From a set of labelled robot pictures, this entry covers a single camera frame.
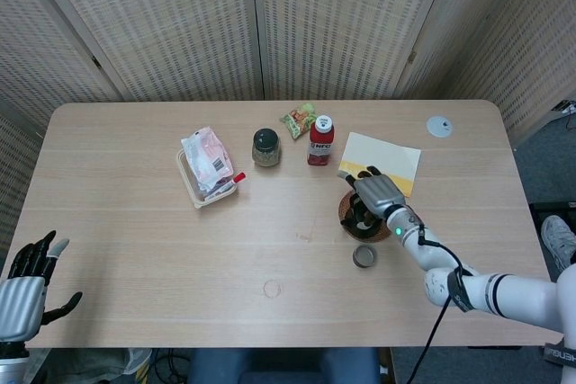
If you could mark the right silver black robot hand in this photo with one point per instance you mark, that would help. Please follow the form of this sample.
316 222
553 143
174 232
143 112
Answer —
378 193

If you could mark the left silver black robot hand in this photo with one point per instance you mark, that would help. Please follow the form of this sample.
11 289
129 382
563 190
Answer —
20 303

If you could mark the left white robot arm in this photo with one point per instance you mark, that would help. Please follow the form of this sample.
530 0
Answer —
11 366

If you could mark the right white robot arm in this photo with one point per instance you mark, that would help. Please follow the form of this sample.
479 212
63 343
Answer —
495 289

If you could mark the round woven rattan trivet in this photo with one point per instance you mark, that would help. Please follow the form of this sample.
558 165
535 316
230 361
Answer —
344 206

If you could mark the small dark ceramic cup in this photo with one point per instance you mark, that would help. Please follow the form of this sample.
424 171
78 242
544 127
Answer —
364 256

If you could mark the yellow white Lexicon booklet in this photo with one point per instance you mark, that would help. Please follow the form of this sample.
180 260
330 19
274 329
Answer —
382 152

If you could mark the red NFC juice bottle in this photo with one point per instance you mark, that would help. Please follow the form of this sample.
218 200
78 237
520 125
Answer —
320 148

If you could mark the crumpled pale plastic bag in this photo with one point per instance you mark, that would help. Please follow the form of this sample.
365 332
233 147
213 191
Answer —
99 363

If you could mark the green orange snack packet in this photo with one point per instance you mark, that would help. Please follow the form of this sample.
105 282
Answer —
297 121

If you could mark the glass jar with black lid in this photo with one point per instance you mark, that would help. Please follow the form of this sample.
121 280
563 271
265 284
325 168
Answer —
265 145

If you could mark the white marker with red cap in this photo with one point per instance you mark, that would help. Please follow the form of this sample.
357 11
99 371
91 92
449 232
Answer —
238 176

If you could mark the black metal stand base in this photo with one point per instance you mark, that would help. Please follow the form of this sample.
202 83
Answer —
553 207

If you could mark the pink white plastic pack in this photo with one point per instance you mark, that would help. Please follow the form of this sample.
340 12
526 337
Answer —
204 154

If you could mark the beige plastic food container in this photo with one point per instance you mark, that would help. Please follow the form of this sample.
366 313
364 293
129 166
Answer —
200 202

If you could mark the white sneaker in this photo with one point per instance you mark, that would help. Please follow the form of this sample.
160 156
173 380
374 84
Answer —
558 240

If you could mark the white power strip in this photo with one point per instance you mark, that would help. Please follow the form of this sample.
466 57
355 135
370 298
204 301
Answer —
564 107

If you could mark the woven folding screen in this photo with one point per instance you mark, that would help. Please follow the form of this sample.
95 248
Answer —
180 20

